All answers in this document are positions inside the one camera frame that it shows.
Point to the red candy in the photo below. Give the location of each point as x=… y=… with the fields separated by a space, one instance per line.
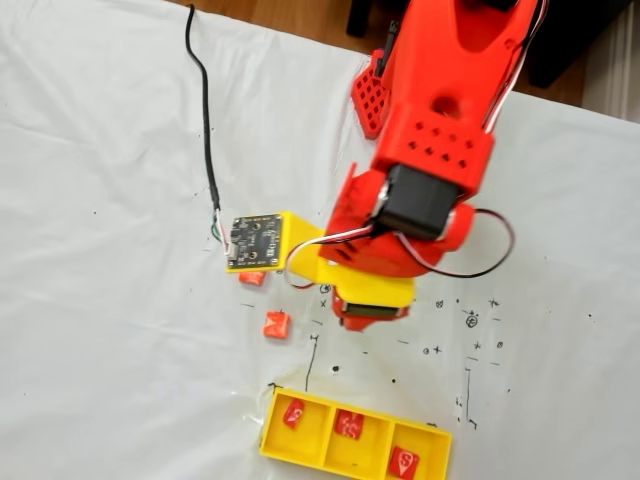
x=276 y=325
x=294 y=415
x=251 y=278
x=348 y=424
x=404 y=460

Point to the yellow three-compartment box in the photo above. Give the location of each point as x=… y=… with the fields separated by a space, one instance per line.
x=375 y=450

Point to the black table clamp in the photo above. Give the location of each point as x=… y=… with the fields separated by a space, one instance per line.
x=382 y=55

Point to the white plastic table cover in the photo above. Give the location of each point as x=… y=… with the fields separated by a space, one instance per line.
x=125 y=250

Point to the camera board in yellow mount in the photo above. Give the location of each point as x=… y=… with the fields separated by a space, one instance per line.
x=255 y=240

